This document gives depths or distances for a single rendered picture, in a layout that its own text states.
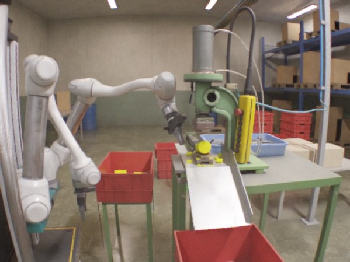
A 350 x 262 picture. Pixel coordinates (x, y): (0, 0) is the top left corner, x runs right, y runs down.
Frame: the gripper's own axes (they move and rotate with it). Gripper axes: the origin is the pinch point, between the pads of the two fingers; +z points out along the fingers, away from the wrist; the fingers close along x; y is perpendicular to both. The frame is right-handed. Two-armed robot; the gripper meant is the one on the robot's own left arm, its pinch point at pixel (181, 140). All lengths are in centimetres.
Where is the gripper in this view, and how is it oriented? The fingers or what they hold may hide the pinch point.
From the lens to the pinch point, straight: 145.3
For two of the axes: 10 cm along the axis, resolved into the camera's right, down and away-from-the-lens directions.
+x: 3.8, -5.2, -7.6
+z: 3.2, 8.5, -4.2
